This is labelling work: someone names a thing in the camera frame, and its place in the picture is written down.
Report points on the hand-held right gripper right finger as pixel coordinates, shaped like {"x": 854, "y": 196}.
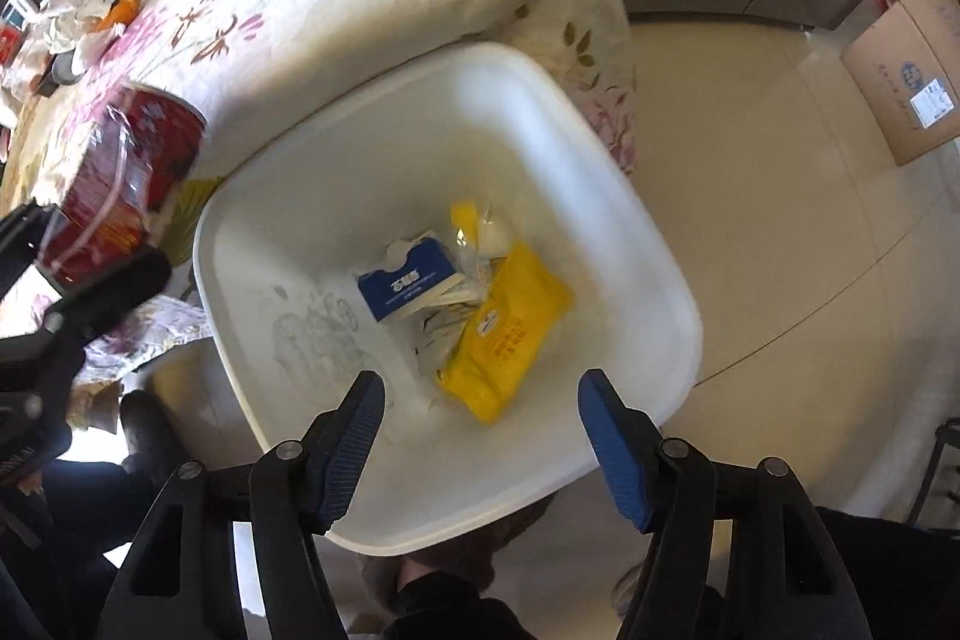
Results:
{"x": 615, "y": 452}

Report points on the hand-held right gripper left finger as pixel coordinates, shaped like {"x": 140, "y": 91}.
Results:
{"x": 349, "y": 452}

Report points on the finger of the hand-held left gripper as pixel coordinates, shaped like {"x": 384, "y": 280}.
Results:
{"x": 112, "y": 287}
{"x": 19, "y": 231}

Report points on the red paper cup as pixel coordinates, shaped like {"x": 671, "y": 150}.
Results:
{"x": 127, "y": 160}

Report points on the white paper wrapper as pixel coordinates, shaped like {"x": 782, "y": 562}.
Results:
{"x": 442, "y": 329}

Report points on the yellow snack packet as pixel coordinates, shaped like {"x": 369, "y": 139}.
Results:
{"x": 510, "y": 325}

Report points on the blue white carton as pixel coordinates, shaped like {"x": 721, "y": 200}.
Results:
{"x": 405, "y": 291}

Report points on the white plastic bin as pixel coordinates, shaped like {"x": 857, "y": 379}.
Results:
{"x": 315, "y": 197}

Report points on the orange wrapper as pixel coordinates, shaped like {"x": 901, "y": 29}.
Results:
{"x": 121, "y": 6}

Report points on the clear yellow plastic wrapper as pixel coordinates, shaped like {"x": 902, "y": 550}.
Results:
{"x": 480, "y": 227}

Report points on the cardboard box with white label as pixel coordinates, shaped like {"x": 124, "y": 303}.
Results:
{"x": 900, "y": 55}

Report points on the black metal frame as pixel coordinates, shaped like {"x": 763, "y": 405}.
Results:
{"x": 937, "y": 467}

